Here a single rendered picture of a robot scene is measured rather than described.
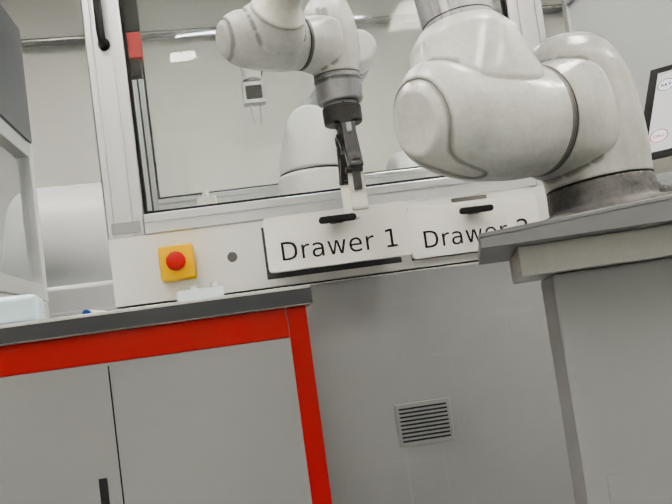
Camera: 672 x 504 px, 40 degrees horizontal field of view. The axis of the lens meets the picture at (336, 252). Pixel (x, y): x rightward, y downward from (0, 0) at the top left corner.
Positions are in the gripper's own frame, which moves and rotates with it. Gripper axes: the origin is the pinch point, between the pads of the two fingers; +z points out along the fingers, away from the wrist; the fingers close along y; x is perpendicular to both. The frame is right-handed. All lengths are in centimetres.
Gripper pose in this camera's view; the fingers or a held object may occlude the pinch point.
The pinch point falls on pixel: (355, 209)
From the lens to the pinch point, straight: 177.4
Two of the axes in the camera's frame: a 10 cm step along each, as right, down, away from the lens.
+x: -9.9, 1.3, -1.0
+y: -0.9, 1.0, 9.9
